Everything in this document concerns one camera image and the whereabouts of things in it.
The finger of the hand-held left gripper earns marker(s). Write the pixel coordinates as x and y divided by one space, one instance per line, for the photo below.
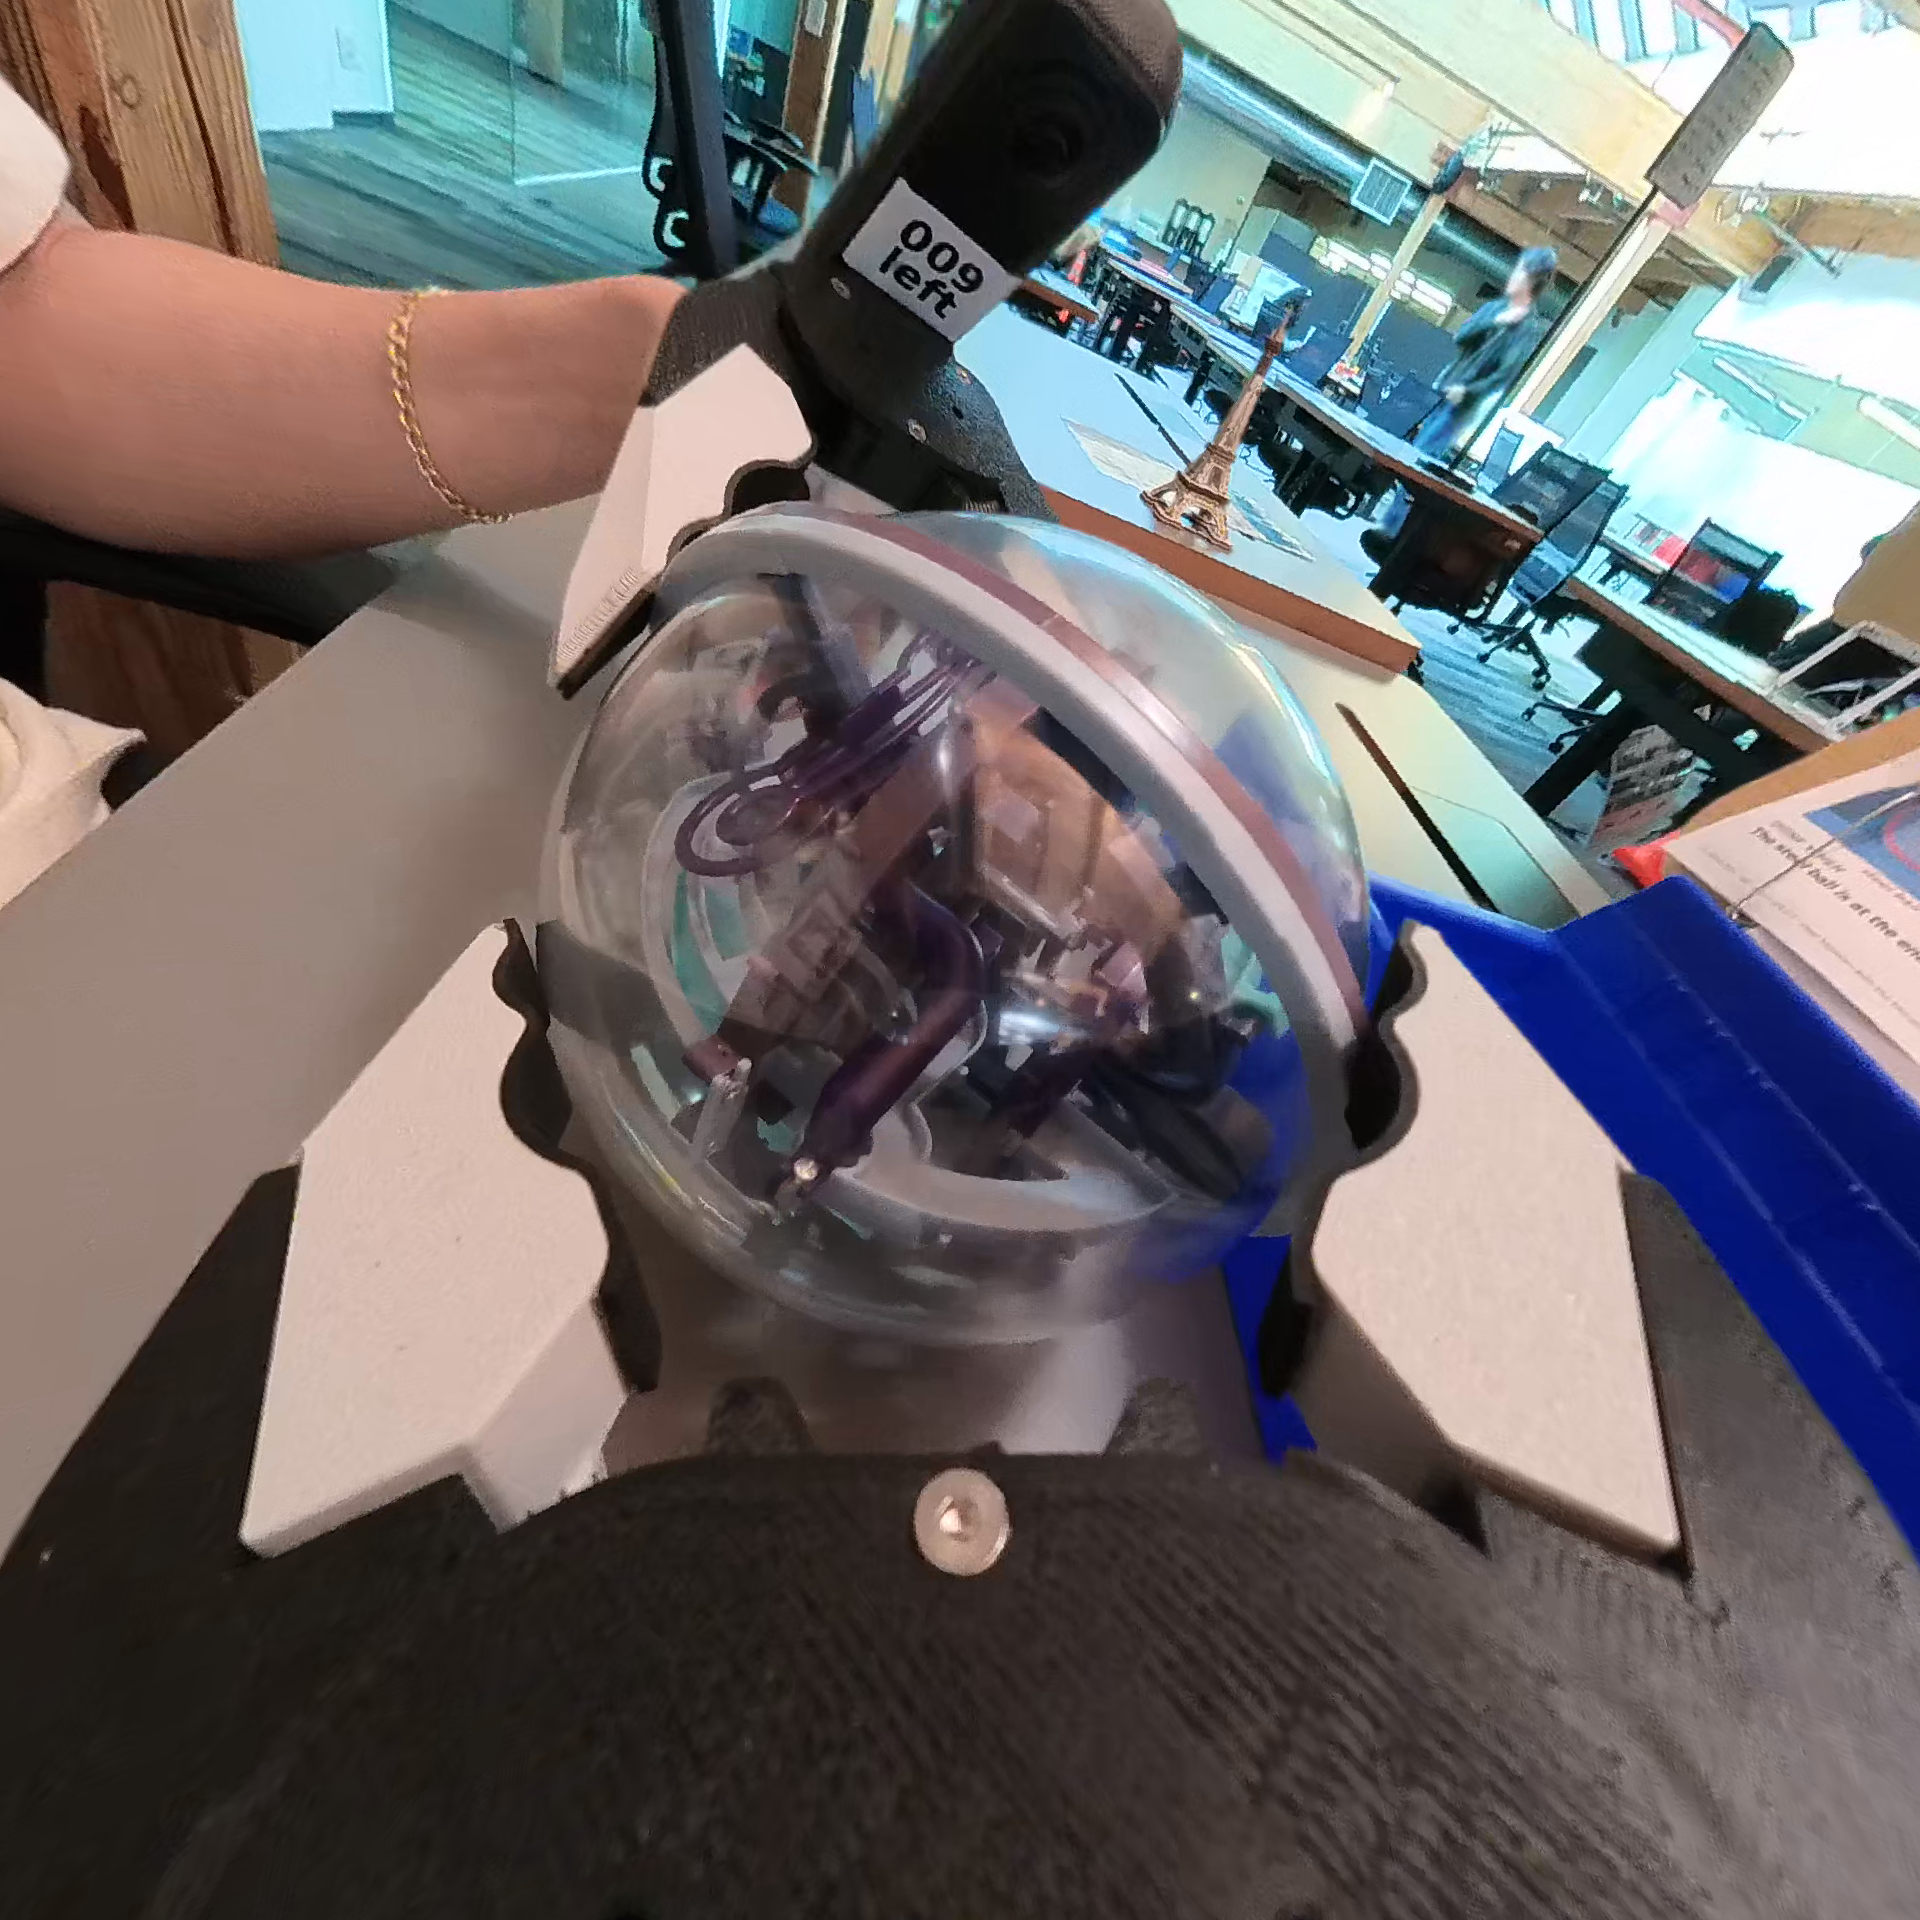
662 510

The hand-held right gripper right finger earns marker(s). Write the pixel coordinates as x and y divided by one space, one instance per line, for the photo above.
1485 1276

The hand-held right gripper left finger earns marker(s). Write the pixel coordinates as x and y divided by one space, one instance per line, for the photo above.
435 1290

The clear maze ball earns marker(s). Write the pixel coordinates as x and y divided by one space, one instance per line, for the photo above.
960 915

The person's left forearm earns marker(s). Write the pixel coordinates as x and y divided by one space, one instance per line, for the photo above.
301 390

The black office chair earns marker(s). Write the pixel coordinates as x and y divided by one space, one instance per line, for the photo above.
1560 555
735 136

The blue plastic bin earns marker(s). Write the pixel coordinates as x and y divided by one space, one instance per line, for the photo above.
1652 1080

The small metal tower model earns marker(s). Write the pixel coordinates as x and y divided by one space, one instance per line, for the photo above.
1224 450

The printed instruction sheet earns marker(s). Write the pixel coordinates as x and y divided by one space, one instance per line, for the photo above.
1816 884

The cardboard box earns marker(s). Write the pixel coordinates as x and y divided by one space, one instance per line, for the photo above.
1799 764

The long office desk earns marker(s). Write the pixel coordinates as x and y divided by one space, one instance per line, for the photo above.
1680 662

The black sign on pole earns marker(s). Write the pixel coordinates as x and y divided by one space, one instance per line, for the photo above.
1680 180

